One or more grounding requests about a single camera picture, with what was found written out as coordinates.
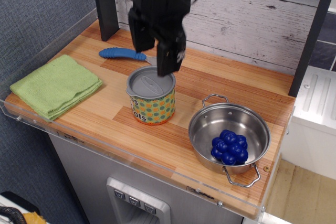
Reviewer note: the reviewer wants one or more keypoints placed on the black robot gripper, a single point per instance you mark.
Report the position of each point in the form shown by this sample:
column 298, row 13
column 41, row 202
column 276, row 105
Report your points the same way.
column 162, row 20

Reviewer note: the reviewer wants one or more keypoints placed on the patterned can with grey lid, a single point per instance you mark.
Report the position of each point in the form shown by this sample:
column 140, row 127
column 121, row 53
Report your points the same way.
column 152, row 97

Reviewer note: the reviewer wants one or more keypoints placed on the green folded rag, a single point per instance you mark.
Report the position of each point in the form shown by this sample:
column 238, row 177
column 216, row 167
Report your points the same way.
column 54, row 88

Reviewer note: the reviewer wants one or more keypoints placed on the blue toy grape cluster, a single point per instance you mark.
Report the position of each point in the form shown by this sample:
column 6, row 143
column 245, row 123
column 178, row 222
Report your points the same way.
column 230, row 148

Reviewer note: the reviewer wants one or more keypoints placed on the grey toy fridge cabinet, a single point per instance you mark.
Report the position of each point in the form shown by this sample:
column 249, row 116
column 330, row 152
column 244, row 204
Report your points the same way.
column 126, row 182

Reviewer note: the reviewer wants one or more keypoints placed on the white toy sink unit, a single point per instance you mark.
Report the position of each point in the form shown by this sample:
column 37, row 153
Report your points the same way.
column 309, row 141

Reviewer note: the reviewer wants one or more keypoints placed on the black and yellow object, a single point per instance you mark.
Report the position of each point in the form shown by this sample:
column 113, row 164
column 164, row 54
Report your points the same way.
column 15, row 209

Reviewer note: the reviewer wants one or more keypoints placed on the blue handled metal spoon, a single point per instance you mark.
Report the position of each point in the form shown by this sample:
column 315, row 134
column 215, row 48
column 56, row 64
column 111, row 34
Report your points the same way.
column 111, row 53

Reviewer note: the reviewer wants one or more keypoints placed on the black left frame post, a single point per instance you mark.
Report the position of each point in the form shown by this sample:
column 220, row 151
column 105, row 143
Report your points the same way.
column 108, row 18

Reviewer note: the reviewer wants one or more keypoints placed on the black frame post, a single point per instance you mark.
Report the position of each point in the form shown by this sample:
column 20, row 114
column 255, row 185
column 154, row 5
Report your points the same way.
column 108, row 18
column 314, row 32

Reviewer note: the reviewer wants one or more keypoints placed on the silver pan with handles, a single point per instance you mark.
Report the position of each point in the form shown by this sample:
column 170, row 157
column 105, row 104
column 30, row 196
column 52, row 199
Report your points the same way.
column 211, row 120

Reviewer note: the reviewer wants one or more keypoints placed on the black right frame post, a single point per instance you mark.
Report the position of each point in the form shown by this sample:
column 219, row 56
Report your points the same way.
column 314, row 32

